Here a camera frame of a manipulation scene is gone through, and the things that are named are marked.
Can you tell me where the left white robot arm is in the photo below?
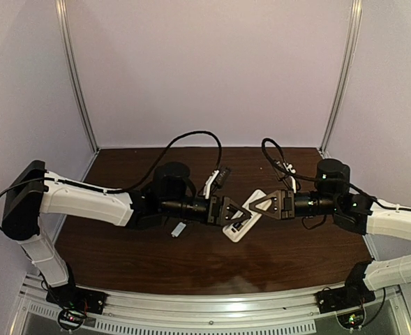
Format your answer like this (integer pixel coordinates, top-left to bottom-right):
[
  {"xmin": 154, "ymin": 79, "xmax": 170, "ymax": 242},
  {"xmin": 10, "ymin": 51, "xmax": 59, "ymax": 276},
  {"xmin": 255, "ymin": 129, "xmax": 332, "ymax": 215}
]
[{"xmin": 0, "ymin": 161, "xmax": 252, "ymax": 289}]

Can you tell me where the white remote control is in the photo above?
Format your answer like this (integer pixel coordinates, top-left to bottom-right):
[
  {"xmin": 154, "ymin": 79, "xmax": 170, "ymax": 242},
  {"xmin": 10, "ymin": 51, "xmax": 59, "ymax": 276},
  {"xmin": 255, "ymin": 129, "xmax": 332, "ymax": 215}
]
[{"xmin": 222, "ymin": 189, "xmax": 266, "ymax": 243}]

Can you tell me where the left aluminium frame post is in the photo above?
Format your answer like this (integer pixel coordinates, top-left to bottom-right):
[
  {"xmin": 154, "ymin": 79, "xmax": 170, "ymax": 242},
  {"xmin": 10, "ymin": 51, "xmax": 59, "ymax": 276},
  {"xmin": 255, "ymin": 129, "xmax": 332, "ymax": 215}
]
[{"xmin": 55, "ymin": 0, "xmax": 100, "ymax": 154}]

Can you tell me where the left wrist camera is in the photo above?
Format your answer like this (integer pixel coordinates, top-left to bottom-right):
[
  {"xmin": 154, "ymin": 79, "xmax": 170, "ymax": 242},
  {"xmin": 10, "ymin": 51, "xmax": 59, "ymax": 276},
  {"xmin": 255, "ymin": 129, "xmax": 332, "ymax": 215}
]
[{"xmin": 202, "ymin": 167, "xmax": 231, "ymax": 199}]

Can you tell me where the left black cable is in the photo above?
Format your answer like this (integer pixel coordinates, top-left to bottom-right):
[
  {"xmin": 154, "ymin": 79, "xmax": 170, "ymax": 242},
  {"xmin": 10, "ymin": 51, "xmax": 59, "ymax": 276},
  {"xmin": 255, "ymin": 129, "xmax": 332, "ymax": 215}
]
[{"xmin": 0, "ymin": 131, "xmax": 224, "ymax": 231}]

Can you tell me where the right black cable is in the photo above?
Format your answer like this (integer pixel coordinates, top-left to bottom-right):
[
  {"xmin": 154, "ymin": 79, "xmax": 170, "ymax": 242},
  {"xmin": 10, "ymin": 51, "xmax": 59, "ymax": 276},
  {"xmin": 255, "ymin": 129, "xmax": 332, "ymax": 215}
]
[{"xmin": 261, "ymin": 137, "xmax": 411, "ymax": 214}]

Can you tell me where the front aluminium rail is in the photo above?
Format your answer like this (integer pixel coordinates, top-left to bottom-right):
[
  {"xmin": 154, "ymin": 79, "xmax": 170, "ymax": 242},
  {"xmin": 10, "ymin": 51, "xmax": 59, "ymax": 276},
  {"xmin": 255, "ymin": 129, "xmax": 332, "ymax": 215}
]
[{"xmin": 6, "ymin": 274, "xmax": 411, "ymax": 334}]

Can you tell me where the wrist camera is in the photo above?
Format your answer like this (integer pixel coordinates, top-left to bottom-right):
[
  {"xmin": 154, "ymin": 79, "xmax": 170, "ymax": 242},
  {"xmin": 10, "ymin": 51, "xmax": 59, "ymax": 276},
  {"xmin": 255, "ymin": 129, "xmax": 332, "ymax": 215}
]
[
  {"xmin": 276, "ymin": 161, "xmax": 297, "ymax": 193},
  {"xmin": 202, "ymin": 167, "xmax": 231, "ymax": 199}
]

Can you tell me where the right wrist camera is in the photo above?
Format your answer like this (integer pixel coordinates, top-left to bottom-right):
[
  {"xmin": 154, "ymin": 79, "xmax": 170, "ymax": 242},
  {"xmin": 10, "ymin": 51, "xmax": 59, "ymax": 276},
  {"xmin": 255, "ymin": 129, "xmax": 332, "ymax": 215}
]
[{"xmin": 276, "ymin": 161, "xmax": 297, "ymax": 193}]

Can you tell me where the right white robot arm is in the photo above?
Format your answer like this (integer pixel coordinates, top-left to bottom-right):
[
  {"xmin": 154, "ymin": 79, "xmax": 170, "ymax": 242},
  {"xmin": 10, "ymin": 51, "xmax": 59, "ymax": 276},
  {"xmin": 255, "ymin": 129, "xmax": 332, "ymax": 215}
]
[{"xmin": 249, "ymin": 158, "xmax": 411, "ymax": 308}]

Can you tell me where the black cable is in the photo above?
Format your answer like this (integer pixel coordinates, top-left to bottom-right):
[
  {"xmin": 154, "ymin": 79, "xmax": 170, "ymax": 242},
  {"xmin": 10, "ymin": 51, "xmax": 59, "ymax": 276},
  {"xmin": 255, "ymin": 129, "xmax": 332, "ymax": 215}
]
[
  {"xmin": 261, "ymin": 137, "xmax": 411, "ymax": 214},
  {"xmin": 0, "ymin": 131, "xmax": 224, "ymax": 231}
]

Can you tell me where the aluminium frame post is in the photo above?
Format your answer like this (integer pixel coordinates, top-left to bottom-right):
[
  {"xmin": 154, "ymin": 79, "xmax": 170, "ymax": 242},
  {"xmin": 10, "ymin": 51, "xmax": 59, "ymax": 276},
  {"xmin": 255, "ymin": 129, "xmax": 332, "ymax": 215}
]
[
  {"xmin": 319, "ymin": 0, "xmax": 363, "ymax": 157},
  {"xmin": 55, "ymin": 0, "xmax": 100, "ymax": 154}
]

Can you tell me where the right aluminium frame post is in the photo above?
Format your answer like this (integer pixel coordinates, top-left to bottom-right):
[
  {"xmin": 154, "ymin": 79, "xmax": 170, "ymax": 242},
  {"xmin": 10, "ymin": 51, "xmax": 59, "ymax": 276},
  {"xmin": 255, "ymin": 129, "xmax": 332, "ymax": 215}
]
[{"xmin": 319, "ymin": 0, "xmax": 363, "ymax": 157}]

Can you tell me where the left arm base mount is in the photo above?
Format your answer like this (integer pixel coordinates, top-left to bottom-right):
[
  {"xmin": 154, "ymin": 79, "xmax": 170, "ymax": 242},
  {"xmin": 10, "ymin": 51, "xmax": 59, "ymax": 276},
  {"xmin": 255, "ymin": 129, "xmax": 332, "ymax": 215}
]
[{"xmin": 46, "ymin": 287, "xmax": 107, "ymax": 333}]

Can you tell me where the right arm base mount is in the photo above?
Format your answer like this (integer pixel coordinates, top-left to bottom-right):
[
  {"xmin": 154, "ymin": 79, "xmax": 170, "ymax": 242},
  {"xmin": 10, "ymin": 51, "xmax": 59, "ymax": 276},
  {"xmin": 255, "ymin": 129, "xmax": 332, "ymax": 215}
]
[{"xmin": 315, "ymin": 286, "xmax": 375, "ymax": 332}]

